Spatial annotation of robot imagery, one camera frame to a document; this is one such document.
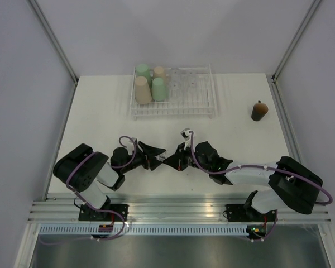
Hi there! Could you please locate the dark brown mug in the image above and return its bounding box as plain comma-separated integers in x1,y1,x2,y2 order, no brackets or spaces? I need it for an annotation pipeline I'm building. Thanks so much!
251,100,269,122

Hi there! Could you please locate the beige cup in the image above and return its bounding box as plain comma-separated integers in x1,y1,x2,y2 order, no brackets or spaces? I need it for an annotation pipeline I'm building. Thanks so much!
153,66,168,83
135,76,152,105

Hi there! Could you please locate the green cup front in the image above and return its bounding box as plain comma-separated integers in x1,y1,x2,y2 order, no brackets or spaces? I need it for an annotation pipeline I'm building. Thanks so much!
151,78,168,102

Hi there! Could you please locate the aluminium mounting rail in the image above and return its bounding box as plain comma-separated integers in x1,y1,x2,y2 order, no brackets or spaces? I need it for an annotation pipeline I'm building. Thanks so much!
27,183,332,224

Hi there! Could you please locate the aluminium frame post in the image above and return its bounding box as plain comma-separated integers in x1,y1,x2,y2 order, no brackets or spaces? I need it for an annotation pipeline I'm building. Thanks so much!
270,0,323,83
27,0,79,84

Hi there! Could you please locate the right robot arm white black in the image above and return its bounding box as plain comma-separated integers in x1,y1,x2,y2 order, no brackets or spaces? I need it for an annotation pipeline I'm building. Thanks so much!
158,141,323,221

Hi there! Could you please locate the white wire dish rack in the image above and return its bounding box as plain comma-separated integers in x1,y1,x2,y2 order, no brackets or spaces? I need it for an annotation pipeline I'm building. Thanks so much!
130,65,217,118

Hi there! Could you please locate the right aluminium frame post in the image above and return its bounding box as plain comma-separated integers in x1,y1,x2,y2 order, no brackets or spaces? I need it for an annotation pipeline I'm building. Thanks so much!
270,0,323,83

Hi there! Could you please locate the green cup rear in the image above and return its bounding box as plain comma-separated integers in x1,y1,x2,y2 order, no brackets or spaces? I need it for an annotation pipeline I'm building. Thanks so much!
136,63,152,87

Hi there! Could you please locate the beige cup front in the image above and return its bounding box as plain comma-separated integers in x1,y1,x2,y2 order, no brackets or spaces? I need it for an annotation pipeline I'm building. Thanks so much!
135,76,152,105

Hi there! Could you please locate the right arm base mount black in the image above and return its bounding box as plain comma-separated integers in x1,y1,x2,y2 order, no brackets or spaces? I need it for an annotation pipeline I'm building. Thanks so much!
225,204,276,222

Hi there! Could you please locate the beige cup rear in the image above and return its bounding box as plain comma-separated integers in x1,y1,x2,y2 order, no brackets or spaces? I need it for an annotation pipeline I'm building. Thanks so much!
153,66,168,83

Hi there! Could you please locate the white slotted cable duct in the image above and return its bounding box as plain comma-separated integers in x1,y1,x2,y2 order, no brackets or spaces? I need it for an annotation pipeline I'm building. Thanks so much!
40,224,248,236

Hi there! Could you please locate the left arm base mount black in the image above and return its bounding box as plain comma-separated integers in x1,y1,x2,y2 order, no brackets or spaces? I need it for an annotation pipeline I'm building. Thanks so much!
78,204,128,222

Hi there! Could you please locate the left aluminium frame post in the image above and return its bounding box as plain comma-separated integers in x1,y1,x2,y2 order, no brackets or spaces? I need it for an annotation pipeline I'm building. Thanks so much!
27,0,79,84

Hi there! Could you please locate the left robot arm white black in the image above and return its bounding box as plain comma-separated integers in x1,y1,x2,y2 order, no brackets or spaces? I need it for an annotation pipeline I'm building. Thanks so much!
53,138,166,222

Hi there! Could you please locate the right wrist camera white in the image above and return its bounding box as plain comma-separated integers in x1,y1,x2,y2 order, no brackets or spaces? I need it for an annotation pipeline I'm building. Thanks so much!
180,128,194,150

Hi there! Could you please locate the green cup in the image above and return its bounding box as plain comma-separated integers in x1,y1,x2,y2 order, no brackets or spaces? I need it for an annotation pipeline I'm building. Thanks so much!
151,78,168,102
136,63,152,87

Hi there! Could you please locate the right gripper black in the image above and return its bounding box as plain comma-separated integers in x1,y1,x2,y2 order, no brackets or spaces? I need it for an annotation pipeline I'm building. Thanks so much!
164,142,211,172

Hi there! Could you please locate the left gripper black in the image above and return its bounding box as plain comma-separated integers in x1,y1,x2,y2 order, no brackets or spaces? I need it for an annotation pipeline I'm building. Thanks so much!
121,141,167,174

